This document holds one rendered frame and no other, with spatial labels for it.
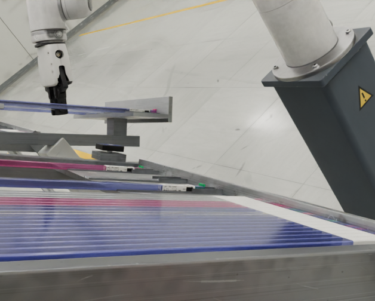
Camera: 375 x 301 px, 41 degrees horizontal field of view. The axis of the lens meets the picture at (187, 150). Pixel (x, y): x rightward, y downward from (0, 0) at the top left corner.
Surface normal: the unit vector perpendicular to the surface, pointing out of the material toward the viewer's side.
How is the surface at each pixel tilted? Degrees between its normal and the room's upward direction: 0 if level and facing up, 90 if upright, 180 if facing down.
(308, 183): 0
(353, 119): 90
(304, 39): 90
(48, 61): 57
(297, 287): 90
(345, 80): 90
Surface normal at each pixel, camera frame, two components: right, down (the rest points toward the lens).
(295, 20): -0.05, 0.52
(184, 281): 0.53, 0.11
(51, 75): -0.72, 0.24
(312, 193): -0.52, -0.74
